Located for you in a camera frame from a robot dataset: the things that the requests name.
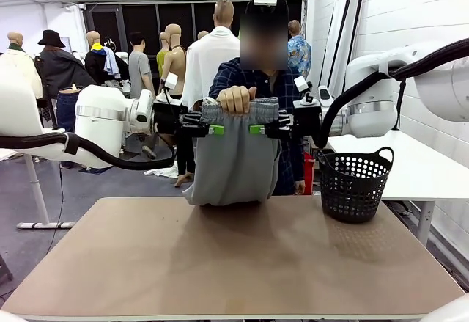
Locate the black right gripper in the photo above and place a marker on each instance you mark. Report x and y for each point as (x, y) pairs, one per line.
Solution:
(308, 122)

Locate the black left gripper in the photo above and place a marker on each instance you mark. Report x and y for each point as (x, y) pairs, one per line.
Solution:
(166, 118)

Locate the grey shorts garment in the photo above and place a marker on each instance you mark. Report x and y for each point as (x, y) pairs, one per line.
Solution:
(234, 168)

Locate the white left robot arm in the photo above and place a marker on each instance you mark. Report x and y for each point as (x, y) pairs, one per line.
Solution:
(99, 124)

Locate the person's left forearm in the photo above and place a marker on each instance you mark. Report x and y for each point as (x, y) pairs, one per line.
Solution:
(297, 168)

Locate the person's right forearm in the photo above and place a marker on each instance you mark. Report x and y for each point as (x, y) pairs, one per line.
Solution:
(225, 80)

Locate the bare mannequin in black pants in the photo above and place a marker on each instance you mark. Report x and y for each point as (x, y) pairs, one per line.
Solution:
(176, 61)

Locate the person's right hand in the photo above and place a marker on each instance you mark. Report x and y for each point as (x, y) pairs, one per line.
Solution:
(236, 100)

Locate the person's left hand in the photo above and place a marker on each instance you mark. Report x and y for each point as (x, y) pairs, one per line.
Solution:
(299, 188)

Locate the person in dark plaid shirt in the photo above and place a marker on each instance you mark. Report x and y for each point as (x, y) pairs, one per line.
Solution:
(264, 80)

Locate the red shopping bag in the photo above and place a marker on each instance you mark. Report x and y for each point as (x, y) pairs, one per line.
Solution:
(309, 171)

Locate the white cloth on floor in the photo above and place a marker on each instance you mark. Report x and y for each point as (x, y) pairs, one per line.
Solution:
(165, 172)

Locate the figure in white shirt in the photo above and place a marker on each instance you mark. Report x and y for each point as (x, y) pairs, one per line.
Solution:
(209, 61)

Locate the man in blue floral shirt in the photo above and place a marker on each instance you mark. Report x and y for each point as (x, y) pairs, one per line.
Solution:
(300, 58)

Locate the mannequin in yellow-green top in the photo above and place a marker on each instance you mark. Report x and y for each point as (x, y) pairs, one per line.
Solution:
(161, 61)

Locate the person in grey t-shirt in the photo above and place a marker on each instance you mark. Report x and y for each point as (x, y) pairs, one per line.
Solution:
(139, 69)

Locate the black-framed white panel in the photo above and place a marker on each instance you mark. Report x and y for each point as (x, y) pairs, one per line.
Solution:
(353, 25)
(331, 50)

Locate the small bare mannequin head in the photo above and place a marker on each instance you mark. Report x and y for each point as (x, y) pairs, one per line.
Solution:
(202, 35)

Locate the black perforated laundry basket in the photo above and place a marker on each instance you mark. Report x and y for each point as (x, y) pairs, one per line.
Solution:
(351, 190)

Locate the light blue hanging shirt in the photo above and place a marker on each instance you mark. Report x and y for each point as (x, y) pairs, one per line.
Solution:
(111, 63)

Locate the mannequin with yellow scarf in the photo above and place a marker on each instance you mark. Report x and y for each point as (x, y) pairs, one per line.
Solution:
(96, 61)

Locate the black cap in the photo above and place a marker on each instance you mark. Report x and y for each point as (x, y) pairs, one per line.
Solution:
(284, 6)

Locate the blue jeans on stand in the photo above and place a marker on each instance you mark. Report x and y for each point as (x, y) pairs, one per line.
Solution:
(66, 109)

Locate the mannequin in dark coat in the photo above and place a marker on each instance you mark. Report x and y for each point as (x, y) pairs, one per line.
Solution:
(62, 69)

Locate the large white side table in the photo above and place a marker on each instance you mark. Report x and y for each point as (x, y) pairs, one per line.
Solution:
(421, 168)

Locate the black bucket hat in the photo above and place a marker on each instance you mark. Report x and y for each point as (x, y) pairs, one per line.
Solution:
(51, 37)

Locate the white table with T-foot leg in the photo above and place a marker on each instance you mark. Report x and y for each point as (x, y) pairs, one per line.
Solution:
(44, 225)

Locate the mannequin in cream jacket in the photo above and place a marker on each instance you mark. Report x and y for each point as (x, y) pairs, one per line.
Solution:
(18, 61)

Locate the black stand foot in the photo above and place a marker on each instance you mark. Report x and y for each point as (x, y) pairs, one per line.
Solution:
(4, 268)

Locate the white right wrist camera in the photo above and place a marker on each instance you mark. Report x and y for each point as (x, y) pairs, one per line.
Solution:
(300, 83)

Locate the white head-mounted camera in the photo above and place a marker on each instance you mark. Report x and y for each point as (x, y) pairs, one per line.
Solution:
(265, 0)

